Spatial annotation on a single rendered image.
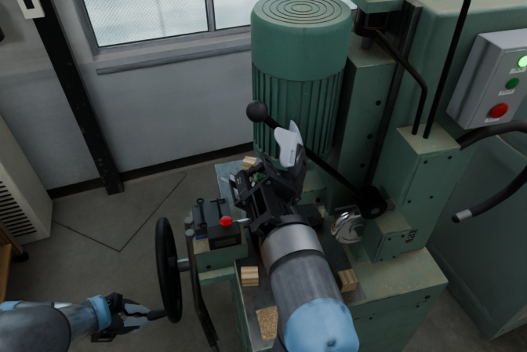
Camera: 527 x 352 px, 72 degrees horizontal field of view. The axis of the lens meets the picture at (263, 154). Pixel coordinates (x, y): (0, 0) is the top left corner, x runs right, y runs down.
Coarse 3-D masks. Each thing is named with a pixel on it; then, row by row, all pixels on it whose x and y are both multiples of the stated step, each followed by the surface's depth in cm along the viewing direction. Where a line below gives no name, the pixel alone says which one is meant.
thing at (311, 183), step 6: (306, 174) 93; (312, 174) 93; (318, 174) 93; (306, 180) 91; (312, 180) 91; (318, 180) 91; (306, 186) 90; (312, 186) 90; (318, 186) 90; (324, 186) 90; (306, 192) 89; (312, 192) 89; (318, 192) 90; (324, 192) 90; (306, 198) 90; (324, 198) 92; (300, 204) 91; (306, 204) 92
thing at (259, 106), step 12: (252, 108) 54; (264, 108) 55; (252, 120) 55; (264, 120) 57; (312, 156) 65; (324, 168) 67; (360, 192) 75; (372, 192) 78; (360, 204) 78; (372, 204) 76; (384, 204) 77; (372, 216) 79
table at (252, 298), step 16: (256, 160) 122; (224, 176) 116; (224, 192) 111; (256, 256) 94; (208, 272) 94; (224, 272) 94; (240, 272) 91; (240, 288) 88; (256, 288) 88; (256, 304) 85; (272, 304) 85; (256, 320) 82; (256, 336) 80
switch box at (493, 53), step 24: (480, 48) 60; (504, 48) 56; (480, 72) 60; (504, 72) 59; (456, 96) 67; (480, 96) 62; (504, 96) 63; (456, 120) 68; (480, 120) 65; (504, 120) 67
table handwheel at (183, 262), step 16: (160, 224) 96; (160, 240) 92; (160, 256) 89; (176, 256) 114; (160, 272) 88; (176, 272) 100; (160, 288) 88; (176, 288) 106; (176, 304) 104; (176, 320) 94
